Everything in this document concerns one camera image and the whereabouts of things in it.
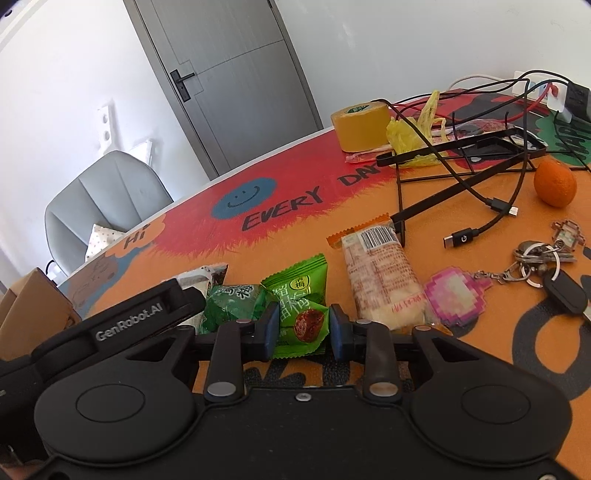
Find grey door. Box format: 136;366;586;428
124;0;324;181

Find white power strip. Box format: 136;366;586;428
512;70;568;109

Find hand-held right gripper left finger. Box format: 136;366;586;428
92;302;280;403

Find spotted white cushion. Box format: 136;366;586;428
85;224;127;261

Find orange tangerine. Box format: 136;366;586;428
533;159;578;208

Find yellow tape roll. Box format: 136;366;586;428
331;98;392;153

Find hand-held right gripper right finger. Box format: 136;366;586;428
330;304;513;401

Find red-edged clear packet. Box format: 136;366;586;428
344;143;398;164

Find orange-edged clear snack packet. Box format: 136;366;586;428
326;220;455;333

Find dark green snack packet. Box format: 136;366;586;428
198;282;269;335

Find key bunch with keychains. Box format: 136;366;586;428
424;219;591;330

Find black door handle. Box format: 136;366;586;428
170;69;197;101

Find black wire stand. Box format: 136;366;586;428
376;124;548;247

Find white cable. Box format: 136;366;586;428
450;73;515;90

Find black charger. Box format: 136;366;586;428
566;80;591;123

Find white board with holes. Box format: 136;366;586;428
97;105;114;151

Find brown cardboard box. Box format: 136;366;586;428
0;268;81;363

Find yellow plastic bag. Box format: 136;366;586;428
385;90;448;168

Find white panel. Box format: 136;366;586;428
131;138;154;164

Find white snack packet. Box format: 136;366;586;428
161;262;229;298

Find grey chair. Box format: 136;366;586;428
45;150;174;278

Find light green snack packet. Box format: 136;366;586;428
261;254;331;361

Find black cable with silver plug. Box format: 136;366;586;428
369;97;520;217

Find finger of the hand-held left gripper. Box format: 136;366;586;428
159;279;206;324

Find black charging cable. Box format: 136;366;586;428
443;69;578;250

